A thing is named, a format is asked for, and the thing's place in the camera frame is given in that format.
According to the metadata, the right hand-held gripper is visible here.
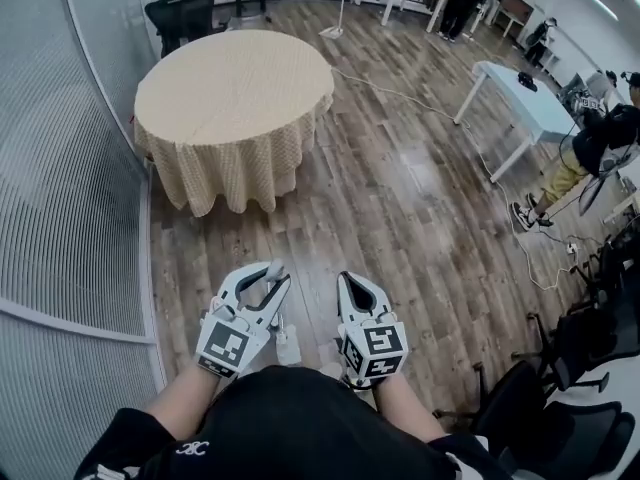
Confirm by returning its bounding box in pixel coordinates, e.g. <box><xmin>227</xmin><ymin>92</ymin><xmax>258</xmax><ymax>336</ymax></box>
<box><xmin>336</xmin><ymin>270</ymin><xmax>410</xmax><ymax>392</ymax></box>

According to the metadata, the white rectangular table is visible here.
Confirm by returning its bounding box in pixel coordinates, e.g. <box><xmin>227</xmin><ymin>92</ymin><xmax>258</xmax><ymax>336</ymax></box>
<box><xmin>453</xmin><ymin>59</ymin><xmax>584</xmax><ymax>185</ymax></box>

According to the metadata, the person's black shirt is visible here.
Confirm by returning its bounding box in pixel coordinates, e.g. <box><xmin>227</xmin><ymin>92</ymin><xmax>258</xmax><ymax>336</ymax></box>
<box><xmin>74</xmin><ymin>365</ymin><xmax>512</xmax><ymax>480</ymax></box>

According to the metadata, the person's left forearm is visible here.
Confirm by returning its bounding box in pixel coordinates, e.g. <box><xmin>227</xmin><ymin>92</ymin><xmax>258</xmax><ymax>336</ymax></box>
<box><xmin>144</xmin><ymin>364</ymin><xmax>222</xmax><ymax>442</ymax></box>

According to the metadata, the person's right forearm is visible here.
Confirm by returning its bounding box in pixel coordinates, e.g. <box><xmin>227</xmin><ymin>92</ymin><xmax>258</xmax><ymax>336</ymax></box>
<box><xmin>372</xmin><ymin>374</ymin><xmax>449</xmax><ymax>445</ymax></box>

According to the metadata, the round table beige tablecloth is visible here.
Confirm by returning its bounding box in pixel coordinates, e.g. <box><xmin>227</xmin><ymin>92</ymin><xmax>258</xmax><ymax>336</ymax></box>
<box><xmin>133</xmin><ymin>28</ymin><xmax>336</xmax><ymax>219</ymax></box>

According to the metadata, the black office chair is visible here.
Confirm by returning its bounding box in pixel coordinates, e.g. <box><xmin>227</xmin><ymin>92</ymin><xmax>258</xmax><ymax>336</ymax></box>
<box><xmin>433</xmin><ymin>359</ymin><xmax>637</xmax><ymax>480</ymax></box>
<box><xmin>512</xmin><ymin>227</ymin><xmax>640</xmax><ymax>395</ymax></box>
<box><xmin>144</xmin><ymin>0</ymin><xmax>217</xmax><ymax>60</ymax></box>

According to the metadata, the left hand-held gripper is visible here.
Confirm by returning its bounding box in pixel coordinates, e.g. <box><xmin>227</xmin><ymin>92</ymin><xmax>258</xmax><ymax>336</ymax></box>
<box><xmin>193</xmin><ymin>260</ymin><xmax>293</xmax><ymax>381</ymax></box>

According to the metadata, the white floor stand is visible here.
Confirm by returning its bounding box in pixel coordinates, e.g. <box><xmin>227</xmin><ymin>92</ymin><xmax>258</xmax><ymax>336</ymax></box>
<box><xmin>318</xmin><ymin>0</ymin><xmax>347</xmax><ymax>39</ymax></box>

